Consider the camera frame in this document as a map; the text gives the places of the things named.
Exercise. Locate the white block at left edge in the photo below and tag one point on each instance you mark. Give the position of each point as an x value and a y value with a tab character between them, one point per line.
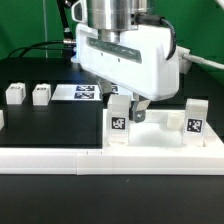
1	119

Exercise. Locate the white L-shaped fence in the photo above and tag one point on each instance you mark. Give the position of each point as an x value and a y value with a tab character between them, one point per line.
113	160

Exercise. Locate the white sheet with markers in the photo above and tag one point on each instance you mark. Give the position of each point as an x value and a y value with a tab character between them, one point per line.
77	92

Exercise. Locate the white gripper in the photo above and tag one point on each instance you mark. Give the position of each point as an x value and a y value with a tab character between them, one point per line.
123	42

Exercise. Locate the white square table top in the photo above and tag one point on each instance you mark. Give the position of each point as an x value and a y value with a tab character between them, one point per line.
153	132

